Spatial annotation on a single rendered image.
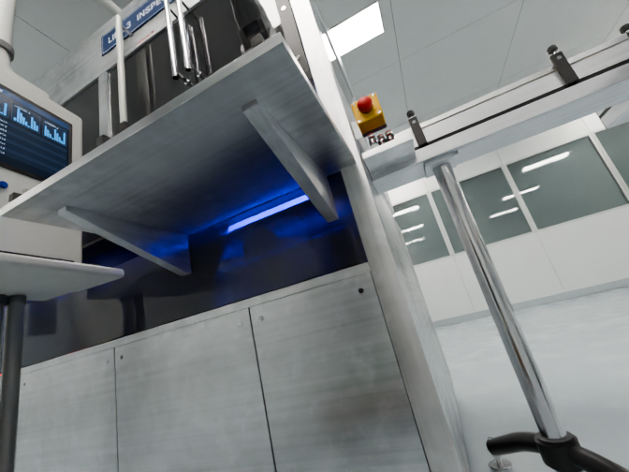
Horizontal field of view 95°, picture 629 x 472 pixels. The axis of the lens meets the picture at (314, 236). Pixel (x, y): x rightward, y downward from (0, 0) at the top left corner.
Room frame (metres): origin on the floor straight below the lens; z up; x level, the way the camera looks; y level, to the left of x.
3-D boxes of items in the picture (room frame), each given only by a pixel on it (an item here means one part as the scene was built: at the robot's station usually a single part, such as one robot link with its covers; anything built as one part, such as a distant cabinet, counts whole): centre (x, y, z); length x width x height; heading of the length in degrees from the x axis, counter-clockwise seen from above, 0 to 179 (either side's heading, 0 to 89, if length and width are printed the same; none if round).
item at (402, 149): (0.72, -0.26, 0.87); 0.14 x 0.13 x 0.02; 161
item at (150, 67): (0.92, 0.52, 1.50); 0.47 x 0.01 x 0.59; 71
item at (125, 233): (0.71, 0.47, 0.79); 0.34 x 0.03 x 0.13; 161
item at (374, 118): (0.68, -0.23, 0.99); 0.08 x 0.07 x 0.07; 161
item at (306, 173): (0.55, 0.00, 0.79); 0.34 x 0.03 x 0.13; 161
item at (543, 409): (0.77, -0.41, 0.46); 0.09 x 0.09 x 0.77; 71
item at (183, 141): (0.64, 0.23, 0.87); 0.70 x 0.48 x 0.02; 71
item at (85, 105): (1.10, 1.03, 1.50); 0.49 x 0.01 x 0.59; 71
